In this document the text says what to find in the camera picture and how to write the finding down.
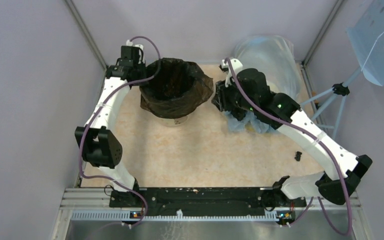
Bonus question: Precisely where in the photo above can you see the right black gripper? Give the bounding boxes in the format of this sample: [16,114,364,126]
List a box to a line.
[211,75,257,114]

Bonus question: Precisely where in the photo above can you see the black trash bag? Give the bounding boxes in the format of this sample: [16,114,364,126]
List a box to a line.
[139,57,214,119]

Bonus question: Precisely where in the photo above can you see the beige round trash bin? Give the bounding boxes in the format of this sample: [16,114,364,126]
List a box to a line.
[159,115,191,128]

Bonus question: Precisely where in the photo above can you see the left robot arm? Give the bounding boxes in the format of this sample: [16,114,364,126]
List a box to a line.
[74,44,146,208]

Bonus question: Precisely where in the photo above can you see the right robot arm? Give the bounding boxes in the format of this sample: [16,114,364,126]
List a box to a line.
[211,68,373,206]

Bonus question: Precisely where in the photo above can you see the blue plastic bag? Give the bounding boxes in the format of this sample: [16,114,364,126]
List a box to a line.
[223,111,277,134]

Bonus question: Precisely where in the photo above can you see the large translucent plastic bag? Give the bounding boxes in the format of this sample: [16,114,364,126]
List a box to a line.
[233,35,302,101]

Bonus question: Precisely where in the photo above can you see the small black plastic clip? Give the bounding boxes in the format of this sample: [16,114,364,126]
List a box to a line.
[294,151,303,162]

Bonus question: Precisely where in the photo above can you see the blue perforated lamp panel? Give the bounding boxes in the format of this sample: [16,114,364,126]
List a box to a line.
[346,0,384,86]

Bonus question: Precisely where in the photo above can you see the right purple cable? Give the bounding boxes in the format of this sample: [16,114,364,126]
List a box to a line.
[224,57,354,237]

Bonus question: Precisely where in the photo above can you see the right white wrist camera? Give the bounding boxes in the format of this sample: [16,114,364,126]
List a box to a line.
[219,57,244,88]

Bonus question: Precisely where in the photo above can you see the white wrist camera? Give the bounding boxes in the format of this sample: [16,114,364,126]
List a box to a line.
[219,57,244,88]
[124,40,145,64]

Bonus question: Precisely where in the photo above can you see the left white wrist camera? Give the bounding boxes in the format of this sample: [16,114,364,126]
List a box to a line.
[124,40,145,64]

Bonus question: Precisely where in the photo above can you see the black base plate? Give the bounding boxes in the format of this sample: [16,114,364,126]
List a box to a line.
[109,187,307,217]

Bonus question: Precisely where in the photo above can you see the white toothed cable rail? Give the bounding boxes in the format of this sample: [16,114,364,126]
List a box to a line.
[71,210,279,222]

